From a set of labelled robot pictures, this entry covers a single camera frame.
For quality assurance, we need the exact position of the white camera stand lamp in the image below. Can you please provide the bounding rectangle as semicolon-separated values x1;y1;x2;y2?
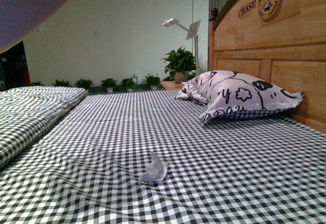
162;18;201;75

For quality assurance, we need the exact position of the large potted green plant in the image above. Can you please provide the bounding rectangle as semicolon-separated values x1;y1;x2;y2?
161;47;196;83

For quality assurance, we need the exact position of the folded checkered quilt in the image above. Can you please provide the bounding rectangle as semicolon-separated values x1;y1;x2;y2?
1;86;87;166

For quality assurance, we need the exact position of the crumpled white paper trash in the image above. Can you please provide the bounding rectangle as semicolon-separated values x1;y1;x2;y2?
139;152;168;186

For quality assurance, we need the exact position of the black white checkered bed sheet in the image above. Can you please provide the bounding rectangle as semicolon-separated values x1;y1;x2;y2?
1;90;325;223

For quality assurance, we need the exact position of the far wooden nightstand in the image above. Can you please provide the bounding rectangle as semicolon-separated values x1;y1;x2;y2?
160;81;184;90

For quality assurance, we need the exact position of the wooden bed frame headboard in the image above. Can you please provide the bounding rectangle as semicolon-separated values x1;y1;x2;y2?
208;0;325;132

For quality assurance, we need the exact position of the small potted plant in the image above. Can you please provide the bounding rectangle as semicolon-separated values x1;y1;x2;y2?
101;78;117;93
120;77;137;92
145;73;161;90
75;79;94;92
51;79;71;87

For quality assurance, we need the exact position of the beige plastic dustpan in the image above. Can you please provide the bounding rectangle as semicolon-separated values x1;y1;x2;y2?
1;0;69;52

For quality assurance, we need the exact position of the white cartoon print pillow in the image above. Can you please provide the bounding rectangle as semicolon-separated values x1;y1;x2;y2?
175;70;304;124

